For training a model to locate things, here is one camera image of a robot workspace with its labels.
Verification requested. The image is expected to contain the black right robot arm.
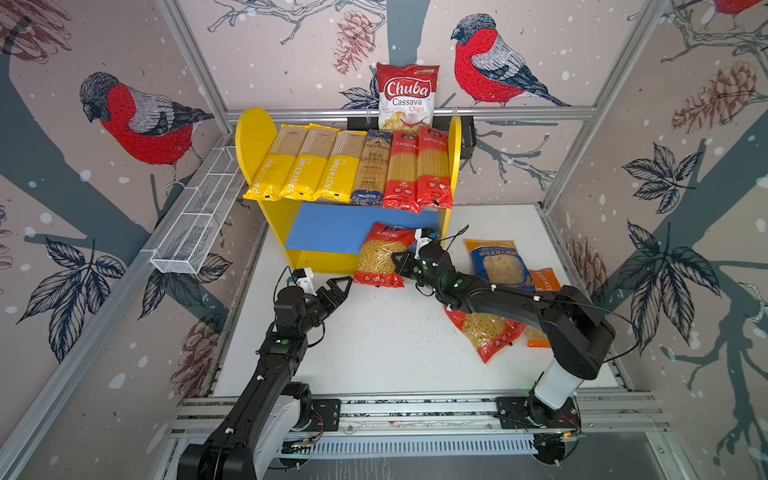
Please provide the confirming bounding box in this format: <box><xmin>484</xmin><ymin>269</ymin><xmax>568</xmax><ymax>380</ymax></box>
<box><xmin>391</xmin><ymin>241</ymin><xmax>615</xmax><ymax>380</ymax></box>

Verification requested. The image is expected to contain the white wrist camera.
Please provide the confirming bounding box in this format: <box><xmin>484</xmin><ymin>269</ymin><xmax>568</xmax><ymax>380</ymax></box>
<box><xmin>414</xmin><ymin>228</ymin><xmax>435</xmax><ymax>259</ymax></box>
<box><xmin>287</xmin><ymin>268</ymin><xmax>315</xmax><ymax>295</ymax></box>

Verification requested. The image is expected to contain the blue orecchiette pasta bag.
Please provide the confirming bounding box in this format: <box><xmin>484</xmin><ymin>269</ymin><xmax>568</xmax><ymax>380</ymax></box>
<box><xmin>465</xmin><ymin>239</ymin><xmax>535</xmax><ymax>290</ymax></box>

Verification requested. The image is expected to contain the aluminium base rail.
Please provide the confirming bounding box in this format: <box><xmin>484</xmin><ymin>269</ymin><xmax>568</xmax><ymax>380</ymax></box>
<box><xmin>173</xmin><ymin>392</ymin><xmax>661</xmax><ymax>460</ymax></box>

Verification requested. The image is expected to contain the white wire wall basket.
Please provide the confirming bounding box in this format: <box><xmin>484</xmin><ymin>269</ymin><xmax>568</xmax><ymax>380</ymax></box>
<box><xmin>151</xmin><ymin>146</ymin><xmax>246</xmax><ymax>275</ymax></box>

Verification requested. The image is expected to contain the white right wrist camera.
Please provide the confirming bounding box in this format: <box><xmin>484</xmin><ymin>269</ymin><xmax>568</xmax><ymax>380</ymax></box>
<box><xmin>414</xmin><ymin>228</ymin><xmax>435</xmax><ymax>259</ymax></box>

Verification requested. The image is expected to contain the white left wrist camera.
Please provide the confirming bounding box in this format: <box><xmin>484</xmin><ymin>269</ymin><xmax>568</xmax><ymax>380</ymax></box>
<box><xmin>287</xmin><ymin>268</ymin><xmax>315</xmax><ymax>295</ymax></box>

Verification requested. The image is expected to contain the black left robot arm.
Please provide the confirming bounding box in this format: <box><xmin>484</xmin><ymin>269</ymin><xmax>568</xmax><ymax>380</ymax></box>
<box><xmin>177</xmin><ymin>269</ymin><xmax>353</xmax><ymax>479</ymax></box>

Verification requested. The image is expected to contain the dark blue spaghetti pack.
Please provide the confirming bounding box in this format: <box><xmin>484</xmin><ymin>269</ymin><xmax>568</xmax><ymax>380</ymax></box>
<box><xmin>350</xmin><ymin>130</ymin><xmax>393</xmax><ymax>206</ymax></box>

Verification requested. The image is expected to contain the Chuba cassava chips bag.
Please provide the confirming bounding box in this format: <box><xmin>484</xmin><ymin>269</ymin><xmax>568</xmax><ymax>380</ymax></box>
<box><xmin>377</xmin><ymin>63</ymin><xmax>439</xmax><ymax>133</ymax></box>

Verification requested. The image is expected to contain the orange pasta bag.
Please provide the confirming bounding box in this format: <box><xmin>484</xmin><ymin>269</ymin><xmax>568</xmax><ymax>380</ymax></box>
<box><xmin>524</xmin><ymin>267</ymin><xmax>562</xmax><ymax>349</ymax></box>

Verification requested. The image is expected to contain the red spaghetti pack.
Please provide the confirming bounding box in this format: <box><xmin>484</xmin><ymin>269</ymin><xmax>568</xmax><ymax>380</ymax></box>
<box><xmin>382</xmin><ymin>131</ymin><xmax>421</xmax><ymax>214</ymax></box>
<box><xmin>416</xmin><ymin>126</ymin><xmax>453</xmax><ymax>209</ymax></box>

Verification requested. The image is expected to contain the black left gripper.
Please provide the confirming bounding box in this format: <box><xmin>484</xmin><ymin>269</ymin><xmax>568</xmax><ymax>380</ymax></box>
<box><xmin>297</xmin><ymin>275</ymin><xmax>351</xmax><ymax>337</ymax></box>

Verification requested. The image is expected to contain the black wall basket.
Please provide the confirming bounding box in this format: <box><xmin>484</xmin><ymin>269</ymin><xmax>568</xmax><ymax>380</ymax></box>
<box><xmin>347</xmin><ymin>116</ymin><xmax>477</xmax><ymax>160</ymax></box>

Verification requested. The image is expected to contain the red fusilli bag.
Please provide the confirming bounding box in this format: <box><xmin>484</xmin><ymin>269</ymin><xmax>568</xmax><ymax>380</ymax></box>
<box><xmin>445</xmin><ymin>308</ymin><xmax>526</xmax><ymax>363</ymax></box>
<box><xmin>354</xmin><ymin>222</ymin><xmax>415</xmax><ymax>289</ymax></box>

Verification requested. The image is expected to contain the yellow spaghetti pack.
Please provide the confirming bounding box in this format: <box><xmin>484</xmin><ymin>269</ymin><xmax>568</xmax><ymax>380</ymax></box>
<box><xmin>243</xmin><ymin>124</ymin><xmax>309</xmax><ymax>201</ymax></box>
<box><xmin>313</xmin><ymin>130</ymin><xmax>366</xmax><ymax>204</ymax></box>
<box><xmin>280</xmin><ymin>124</ymin><xmax>340</xmax><ymax>201</ymax></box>

